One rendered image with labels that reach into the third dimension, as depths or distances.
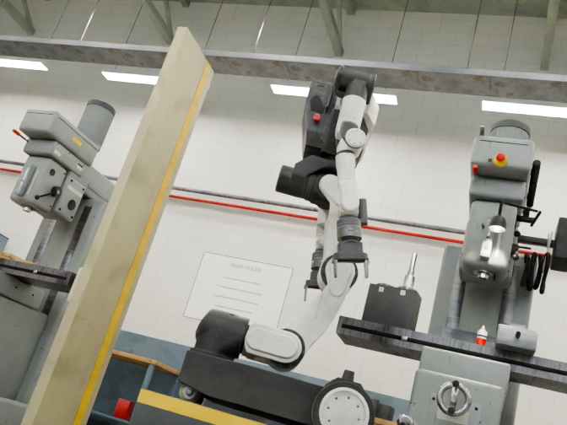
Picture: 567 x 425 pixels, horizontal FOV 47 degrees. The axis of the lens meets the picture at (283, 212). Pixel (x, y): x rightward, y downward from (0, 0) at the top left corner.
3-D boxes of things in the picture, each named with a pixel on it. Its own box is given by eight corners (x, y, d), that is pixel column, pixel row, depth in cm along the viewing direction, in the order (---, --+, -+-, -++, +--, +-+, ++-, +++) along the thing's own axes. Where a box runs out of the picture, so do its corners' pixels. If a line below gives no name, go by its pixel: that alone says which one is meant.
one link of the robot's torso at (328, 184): (323, 290, 242) (310, 174, 258) (317, 300, 259) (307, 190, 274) (364, 287, 243) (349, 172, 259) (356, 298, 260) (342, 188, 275)
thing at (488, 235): (489, 256, 284) (497, 212, 291) (480, 255, 285) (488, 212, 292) (489, 260, 287) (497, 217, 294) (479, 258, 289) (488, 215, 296)
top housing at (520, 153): (531, 170, 285) (536, 138, 290) (468, 164, 294) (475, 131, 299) (524, 214, 326) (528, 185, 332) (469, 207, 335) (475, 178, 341)
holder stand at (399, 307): (408, 330, 284) (418, 287, 291) (360, 321, 293) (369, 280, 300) (413, 337, 294) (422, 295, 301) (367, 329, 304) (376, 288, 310)
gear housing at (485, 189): (524, 201, 290) (527, 180, 294) (467, 193, 299) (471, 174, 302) (520, 229, 320) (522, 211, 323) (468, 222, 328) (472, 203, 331)
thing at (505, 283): (512, 278, 300) (521, 226, 309) (457, 268, 309) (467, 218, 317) (510, 290, 317) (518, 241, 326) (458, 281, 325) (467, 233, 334)
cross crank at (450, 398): (468, 419, 218) (474, 384, 222) (432, 410, 222) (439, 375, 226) (468, 424, 232) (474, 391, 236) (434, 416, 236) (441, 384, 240)
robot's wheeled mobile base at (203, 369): (168, 388, 211) (200, 290, 222) (181, 398, 260) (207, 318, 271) (360, 443, 209) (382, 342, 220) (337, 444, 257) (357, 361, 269)
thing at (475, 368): (507, 395, 248) (512, 364, 252) (415, 373, 260) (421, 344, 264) (503, 412, 292) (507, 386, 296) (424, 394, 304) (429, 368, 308)
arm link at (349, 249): (334, 256, 225) (333, 223, 229) (330, 264, 234) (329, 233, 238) (370, 257, 226) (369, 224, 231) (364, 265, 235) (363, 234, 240)
